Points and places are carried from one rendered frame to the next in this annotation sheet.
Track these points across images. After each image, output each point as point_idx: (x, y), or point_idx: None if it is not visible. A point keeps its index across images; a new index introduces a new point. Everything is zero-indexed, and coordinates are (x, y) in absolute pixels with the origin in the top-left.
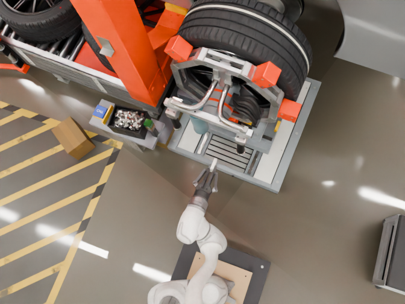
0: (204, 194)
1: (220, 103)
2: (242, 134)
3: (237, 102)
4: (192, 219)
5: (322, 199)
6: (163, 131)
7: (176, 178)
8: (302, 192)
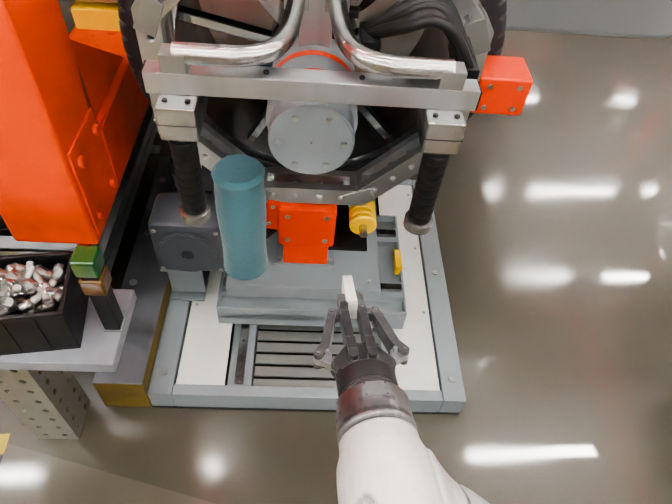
0: (381, 369)
1: (345, 26)
2: (449, 97)
3: (394, 15)
4: (403, 462)
5: (552, 389)
6: (128, 353)
7: (194, 473)
8: (506, 389)
